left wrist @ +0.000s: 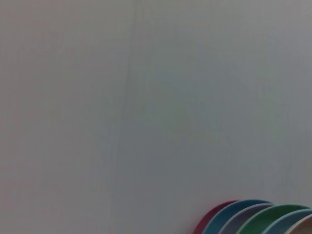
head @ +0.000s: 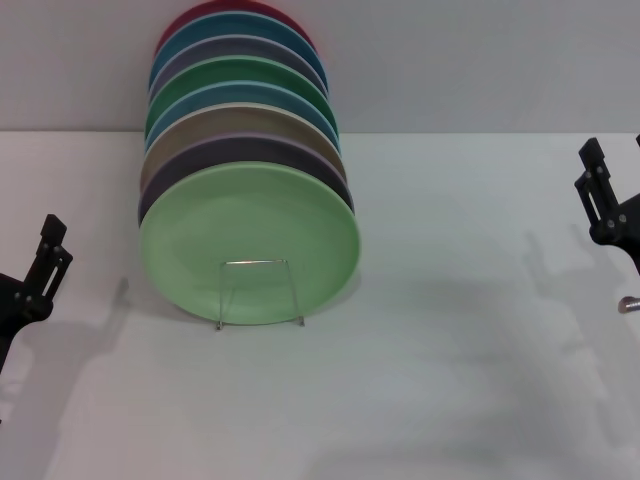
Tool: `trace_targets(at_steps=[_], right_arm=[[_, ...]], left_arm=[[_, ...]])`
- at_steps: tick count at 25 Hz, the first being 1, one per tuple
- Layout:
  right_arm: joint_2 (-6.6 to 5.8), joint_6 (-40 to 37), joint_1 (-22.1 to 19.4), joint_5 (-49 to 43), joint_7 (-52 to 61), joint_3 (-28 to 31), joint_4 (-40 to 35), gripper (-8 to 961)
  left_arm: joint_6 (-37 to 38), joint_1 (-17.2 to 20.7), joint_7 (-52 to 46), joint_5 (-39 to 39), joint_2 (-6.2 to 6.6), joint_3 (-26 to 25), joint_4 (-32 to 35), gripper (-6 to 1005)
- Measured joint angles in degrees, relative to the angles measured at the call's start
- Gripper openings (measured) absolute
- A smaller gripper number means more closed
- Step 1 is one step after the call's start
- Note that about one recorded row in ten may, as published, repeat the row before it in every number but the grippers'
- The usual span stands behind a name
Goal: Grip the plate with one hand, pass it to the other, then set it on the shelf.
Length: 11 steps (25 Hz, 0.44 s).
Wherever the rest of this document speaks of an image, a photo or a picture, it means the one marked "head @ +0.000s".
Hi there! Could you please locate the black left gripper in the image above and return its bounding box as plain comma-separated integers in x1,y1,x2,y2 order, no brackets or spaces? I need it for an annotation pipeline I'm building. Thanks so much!
0,214,75,374

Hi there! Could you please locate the grey lilac plate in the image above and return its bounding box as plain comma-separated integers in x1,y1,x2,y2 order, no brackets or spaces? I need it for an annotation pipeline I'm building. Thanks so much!
148,34,329,96

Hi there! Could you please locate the light green plate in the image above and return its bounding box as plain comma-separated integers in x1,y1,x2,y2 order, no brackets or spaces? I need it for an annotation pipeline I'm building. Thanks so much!
138,160,361,326

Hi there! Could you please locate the beige plate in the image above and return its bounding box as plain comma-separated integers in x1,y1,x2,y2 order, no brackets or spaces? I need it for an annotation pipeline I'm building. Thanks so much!
139,101,348,194

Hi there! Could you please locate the teal blue plate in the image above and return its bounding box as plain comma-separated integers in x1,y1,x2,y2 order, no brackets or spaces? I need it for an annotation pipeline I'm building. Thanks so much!
148,12,329,94

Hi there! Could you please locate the metal wire plate rack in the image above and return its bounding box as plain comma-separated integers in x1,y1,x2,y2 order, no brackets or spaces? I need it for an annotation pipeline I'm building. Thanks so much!
215,258,306,331

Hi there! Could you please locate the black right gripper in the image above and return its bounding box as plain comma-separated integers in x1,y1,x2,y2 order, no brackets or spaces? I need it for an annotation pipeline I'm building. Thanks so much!
573,132,640,277

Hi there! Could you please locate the crimson red plate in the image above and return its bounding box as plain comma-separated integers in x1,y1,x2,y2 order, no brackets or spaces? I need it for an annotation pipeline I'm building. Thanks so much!
153,0,315,59

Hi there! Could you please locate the light blue plate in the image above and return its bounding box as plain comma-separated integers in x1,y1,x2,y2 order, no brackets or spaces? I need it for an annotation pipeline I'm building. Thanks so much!
144,79,342,154

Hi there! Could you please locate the dark green plate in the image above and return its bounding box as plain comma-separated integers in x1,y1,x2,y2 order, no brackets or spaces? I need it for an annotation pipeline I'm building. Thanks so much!
145,54,339,136

